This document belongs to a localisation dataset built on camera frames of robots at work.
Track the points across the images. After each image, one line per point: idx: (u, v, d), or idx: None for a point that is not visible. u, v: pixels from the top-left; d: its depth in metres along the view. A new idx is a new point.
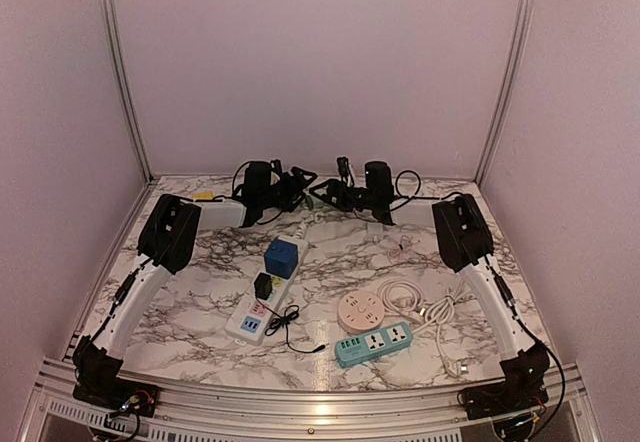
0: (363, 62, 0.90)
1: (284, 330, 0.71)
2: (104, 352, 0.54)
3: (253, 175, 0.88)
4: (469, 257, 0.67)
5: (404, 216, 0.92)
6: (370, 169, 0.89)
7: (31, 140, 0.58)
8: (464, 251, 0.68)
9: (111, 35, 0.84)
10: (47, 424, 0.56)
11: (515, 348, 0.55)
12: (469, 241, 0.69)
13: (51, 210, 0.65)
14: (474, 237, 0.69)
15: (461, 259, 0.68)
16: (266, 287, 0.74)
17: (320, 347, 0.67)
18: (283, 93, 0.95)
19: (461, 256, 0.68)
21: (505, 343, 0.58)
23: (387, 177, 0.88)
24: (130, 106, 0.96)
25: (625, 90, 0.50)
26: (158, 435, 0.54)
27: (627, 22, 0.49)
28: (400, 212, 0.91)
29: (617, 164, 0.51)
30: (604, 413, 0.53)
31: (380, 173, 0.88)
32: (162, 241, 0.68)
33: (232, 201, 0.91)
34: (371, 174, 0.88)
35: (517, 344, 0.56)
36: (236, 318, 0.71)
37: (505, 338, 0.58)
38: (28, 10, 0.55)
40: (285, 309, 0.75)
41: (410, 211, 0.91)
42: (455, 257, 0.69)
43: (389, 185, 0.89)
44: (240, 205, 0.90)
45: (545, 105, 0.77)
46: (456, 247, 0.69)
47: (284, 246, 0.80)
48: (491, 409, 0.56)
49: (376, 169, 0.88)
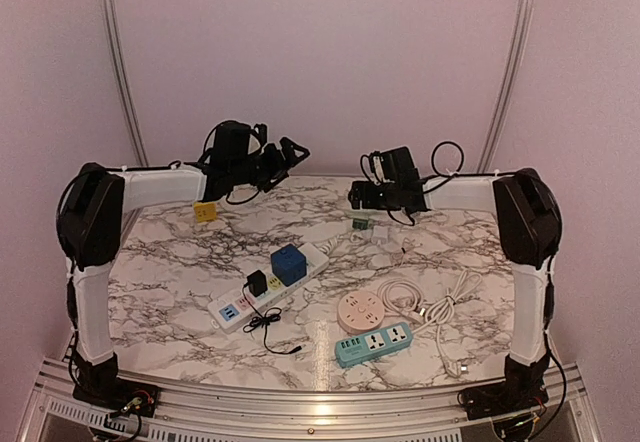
0: (363, 60, 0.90)
1: (263, 330, 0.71)
2: (90, 366, 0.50)
3: (226, 136, 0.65)
4: (540, 256, 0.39)
5: (444, 198, 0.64)
6: (385, 157, 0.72)
7: (31, 140, 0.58)
8: (532, 248, 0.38)
9: (112, 35, 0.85)
10: (47, 424, 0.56)
11: (530, 358, 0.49)
12: (545, 231, 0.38)
13: (50, 209, 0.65)
14: (550, 219, 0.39)
15: (525, 258, 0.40)
16: (259, 287, 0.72)
17: (299, 347, 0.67)
18: (283, 92, 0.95)
19: (526, 254, 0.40)
21: (520, 344, 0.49)
23: (407, 163, 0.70)
24: (130, 106, 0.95)
25: (624, 89, 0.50)
26: (158, 435, 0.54)
27: (626, 23, 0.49)
28: (435, 196, 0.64)
29: (617, 163, 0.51)
30: (604, 412, 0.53)
31: (398, 159, 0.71)
32: (70, 228, 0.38)
33: (185, 164, 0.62)
34: (386, 165, 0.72)
35: (534, 354, 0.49)
36: (219, 302, 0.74)
37: (522, 343, 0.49)
38: (29, 10, 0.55)
40: (270, 310, 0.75)
41: (458, 194, 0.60)
42: (515, 250, 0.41)
43: (412, 170, 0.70)
44: (198, 172, 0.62)
45: (545, 104, 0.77)
46: (519, 239, 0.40)
47: (293, 254, 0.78)
48: (491, 409, 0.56)
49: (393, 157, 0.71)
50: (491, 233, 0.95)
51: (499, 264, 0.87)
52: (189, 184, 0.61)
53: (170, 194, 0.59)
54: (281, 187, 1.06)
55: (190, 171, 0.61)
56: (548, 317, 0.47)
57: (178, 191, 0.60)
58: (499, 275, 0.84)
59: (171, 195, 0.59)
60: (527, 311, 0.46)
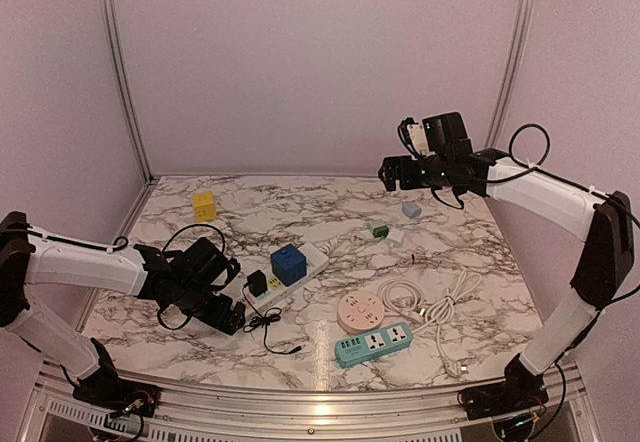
0: (364, 58, 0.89)
1: (263, 330, 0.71)
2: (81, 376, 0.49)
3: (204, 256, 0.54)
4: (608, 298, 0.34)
5: (514, 197, 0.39)
6: (431, 122, 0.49)
7: (31, 137, 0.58)
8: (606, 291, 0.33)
9: (111, 34, 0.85)
10: (47, 424, 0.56)
11: (540, 367, 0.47)
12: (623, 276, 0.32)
13: (51, 207, 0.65)
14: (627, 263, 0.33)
15: (592, 296, 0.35)
16: (259, 286, 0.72)
17: (299, 347, 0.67)
18: (282, 91, 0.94)
19: (596, 294, 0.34)
21: (537, 353, 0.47)
23: (456, 127, 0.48)
24: (130, 105, 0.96)
25: (625, 87, 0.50)
26: (158, 435, 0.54)
27: (628, 23, 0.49)
28: (503, 191, 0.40)
29: (618, 161, 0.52)
30: (603, 412, 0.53)
31: (448, 126, 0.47)
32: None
33: (131, 249, 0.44)
34: (432, 134, 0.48)
35: (545, 365, 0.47)
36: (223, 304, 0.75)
37: (536, 352, 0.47)
38: (29, 10, 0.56)
40: (271, 311, 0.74)
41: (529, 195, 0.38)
42: (582, 281, 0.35)
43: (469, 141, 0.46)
44: (140, 265, 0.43)
45: (546, 102, 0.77)
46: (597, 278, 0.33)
47: (293, 254, 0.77)
48: (491, 409, 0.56)
49: (443, 124, 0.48)
50: (491, 233, 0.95)
51: (499, 264, 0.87)
52: (124, 277, 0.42)
53: (96, 280, 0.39)
54: (281, 187, 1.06)
55: (131, 261, 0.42)
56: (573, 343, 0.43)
57: (104, 281, 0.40)
58: (499, 275, 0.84)
59: (98, 281, 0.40)
60: (556, 332, 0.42)
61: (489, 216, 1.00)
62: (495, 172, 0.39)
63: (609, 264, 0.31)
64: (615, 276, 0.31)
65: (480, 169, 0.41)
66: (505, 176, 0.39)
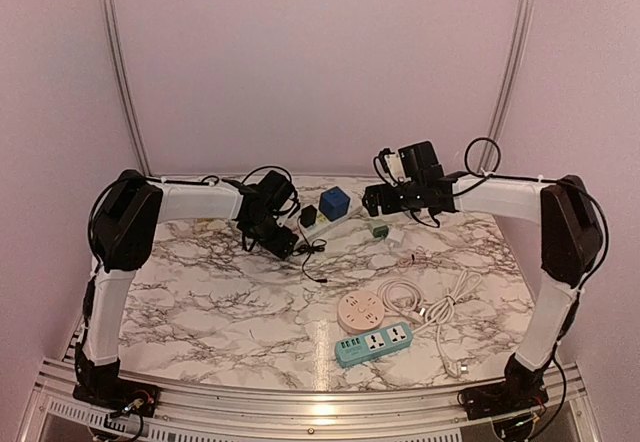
0: (363, 58, 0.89)
1: (267, 330, 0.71)
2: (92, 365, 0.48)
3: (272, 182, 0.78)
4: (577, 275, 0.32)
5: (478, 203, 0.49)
6: (407, 152, 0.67)
7: (32, 138, 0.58)
8: (572, 264, 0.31)
9: (112, 35, 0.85)
10: (47, 424, 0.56)
11: (534, 364, 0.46)
12: (590, 248, 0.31)
13: (50, 207, 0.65)
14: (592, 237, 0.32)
15: (565, 275, 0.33)
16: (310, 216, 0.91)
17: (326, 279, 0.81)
18: (282, 91, 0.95)
19: (567, 270, 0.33)
21: (529, 349, 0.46)
23: (430, 158, 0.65)
24: (130, 106, 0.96)
25: (625, 87, 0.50)
26: (158, 435, 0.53)
27: (627, 23, 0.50)
28: (469, 200, 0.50)
29: (617, 162, 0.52)
30: (604, 412, 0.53)
31: (421, 155, 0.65)
32: (104, 233, 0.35)
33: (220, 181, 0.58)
34: (408, 162, 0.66)
35: (540, 363, 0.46)
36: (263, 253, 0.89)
37: (528, 350, 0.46)
38: (30, 12, 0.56)
40: (276, 309, 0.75)
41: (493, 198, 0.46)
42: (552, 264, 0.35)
43: (437, 167, 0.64)
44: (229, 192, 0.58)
45: (546, 103, 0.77)
46: (561, 252, 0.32)
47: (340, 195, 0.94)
48: (491, 409, 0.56)
49: (415, 153, 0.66)
50: (491, 233, 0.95)
51: (499, 264, 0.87)
52: (221, 203, 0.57)
53: (205, 209, 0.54)
54: None
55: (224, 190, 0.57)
56: (563, 333, 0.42)
57: (211, 208, 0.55)
58: (499, 275, 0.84)
59: (205, 210, 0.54)
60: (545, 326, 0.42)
61: (489, 216, 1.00)
62: (458, 186, 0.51)
63: (562, 232, 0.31)
64: (570, 243, 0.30)
65: (446, 187, 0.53)
66: (466, 188, 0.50)
